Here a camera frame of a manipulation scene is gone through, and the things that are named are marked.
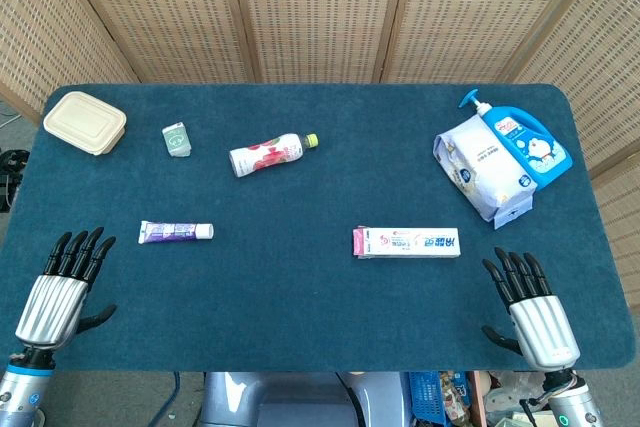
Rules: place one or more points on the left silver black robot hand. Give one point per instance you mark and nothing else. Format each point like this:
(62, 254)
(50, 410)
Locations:
(50, 307)

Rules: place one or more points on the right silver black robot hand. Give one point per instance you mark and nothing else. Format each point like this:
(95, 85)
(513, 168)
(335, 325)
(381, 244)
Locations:
(542, 327)

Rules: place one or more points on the purple toothpaste tube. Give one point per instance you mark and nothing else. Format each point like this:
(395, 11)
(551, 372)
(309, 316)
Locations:
(170, 232)

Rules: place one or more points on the white pink toothpaste box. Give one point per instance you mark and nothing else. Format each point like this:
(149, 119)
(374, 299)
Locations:
(410, 243)

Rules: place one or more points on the blue plastic basket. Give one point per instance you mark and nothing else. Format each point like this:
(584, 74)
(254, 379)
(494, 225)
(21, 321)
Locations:
(427, 397)

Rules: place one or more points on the black floor device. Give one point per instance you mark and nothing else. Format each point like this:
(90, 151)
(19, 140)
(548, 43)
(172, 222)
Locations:
(10, 172)

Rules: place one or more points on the white tissue pack bag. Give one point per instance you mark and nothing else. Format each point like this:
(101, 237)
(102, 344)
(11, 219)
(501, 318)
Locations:
(480, 167)

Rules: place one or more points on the blue pump detergent bottle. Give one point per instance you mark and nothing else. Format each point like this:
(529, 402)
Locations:
(535, 147)

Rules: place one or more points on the beige lidded food container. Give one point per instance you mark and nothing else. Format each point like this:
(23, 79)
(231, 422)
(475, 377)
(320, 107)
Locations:
(82, 121)

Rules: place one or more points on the small green tissue packet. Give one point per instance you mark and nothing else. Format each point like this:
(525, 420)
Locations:
(176, 139)

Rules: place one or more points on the teal table cloth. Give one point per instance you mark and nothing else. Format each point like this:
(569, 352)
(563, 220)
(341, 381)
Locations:
(300, 307)

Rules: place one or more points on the grey blue robot torso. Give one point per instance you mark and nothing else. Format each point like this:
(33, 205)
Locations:
(290, 402)

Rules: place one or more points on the peach drink bottle green cap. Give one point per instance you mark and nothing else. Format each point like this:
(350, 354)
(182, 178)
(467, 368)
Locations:
(265, 153)

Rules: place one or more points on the bamboo folding screen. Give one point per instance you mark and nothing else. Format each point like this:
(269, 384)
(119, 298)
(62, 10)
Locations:
(320, 12)

